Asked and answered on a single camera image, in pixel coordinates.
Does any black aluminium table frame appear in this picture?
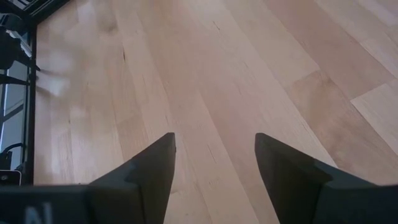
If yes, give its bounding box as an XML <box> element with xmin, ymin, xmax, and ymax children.
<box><xmin>0</xmin><ymin>0</ymin><xmax>72</xmax><ymax>187</ymax></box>

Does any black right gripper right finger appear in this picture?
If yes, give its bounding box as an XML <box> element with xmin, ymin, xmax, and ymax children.
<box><xmin>254</xmin><ymin>133</ymin><xmax>398</xmax><ymax>224</ymax></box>

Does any black camera cable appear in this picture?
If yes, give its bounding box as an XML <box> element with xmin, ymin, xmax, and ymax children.
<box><xmin>0</xmin><ymin>142</ymin><xmax>25</xmax><ymax>171</ymax></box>

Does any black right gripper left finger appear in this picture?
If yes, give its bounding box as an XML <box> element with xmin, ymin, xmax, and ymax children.
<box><xmin>0</xmin><ymin>133</ymin><xmax>177</xmax><ymax>224</ymax></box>

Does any silver aluminium bracket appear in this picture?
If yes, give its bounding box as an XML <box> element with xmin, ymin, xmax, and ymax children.
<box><xmin>5</xmin><ymin>28</ymin><xmax>34</xmax><ymax>59</ymax></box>

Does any black table-level camera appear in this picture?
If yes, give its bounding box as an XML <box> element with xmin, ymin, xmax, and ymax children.
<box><xmin>0</xmin><ymin>169</ymin><xmax>22</xmax><ymax>187</ymax></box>

